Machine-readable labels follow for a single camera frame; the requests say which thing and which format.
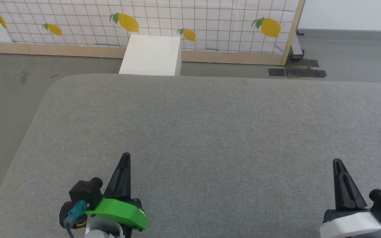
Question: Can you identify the grey metal partition foot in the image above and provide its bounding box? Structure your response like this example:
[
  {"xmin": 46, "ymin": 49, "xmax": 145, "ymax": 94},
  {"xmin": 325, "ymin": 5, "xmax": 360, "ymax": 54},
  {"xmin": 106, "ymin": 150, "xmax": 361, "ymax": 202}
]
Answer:
[{"xmin": 290, "ymin": 30, "xmax": 305, "ymax": 60}]

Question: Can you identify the grey fabric sofa cushion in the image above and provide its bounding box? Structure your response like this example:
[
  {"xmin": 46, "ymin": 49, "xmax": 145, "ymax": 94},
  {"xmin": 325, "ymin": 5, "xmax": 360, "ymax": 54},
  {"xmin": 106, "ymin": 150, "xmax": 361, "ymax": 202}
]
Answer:
[{"xmin": 0, "ymin": 73, "xmax": 381, "ymax": 238}]

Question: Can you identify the white rectangular box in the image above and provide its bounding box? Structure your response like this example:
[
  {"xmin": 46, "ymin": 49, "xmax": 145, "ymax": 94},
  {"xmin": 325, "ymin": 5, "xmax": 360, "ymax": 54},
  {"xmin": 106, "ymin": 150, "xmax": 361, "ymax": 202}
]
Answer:
[{"xmin": 118, "ymin": 34, "xmax": 182, "ymax": 77}]

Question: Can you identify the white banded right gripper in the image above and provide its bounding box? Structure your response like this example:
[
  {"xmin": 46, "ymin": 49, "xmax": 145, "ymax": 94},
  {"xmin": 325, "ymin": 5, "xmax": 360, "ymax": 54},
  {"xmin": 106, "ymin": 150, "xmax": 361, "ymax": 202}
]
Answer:
[{"xmin": 319, "ymin": 159, "xmax": 381, "ymax": 238}]

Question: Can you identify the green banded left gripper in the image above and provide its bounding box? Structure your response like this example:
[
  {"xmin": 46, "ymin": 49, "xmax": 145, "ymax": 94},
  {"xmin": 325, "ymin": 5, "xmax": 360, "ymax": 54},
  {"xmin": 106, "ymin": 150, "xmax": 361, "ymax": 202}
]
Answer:
[{"xmin": 85, "ymin": 152, "xmax": 148, "ymax": 238}]

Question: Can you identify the teal plugged left arm cable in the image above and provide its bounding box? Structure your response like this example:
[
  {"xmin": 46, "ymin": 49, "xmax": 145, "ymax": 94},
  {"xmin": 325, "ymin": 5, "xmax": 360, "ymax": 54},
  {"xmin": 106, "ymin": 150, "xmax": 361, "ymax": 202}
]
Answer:
[{"xmin": 60, "ymin": 200, "xmax": 90, "ymax": 238}]

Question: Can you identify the large black floor mat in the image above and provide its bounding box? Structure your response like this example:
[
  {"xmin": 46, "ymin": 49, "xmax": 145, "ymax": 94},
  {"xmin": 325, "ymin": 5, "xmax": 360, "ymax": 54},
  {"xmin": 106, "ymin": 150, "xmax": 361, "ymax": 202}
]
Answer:
[{"xmin": 284, "ymin": 59, "xmax": 327, "ymax": 78}]

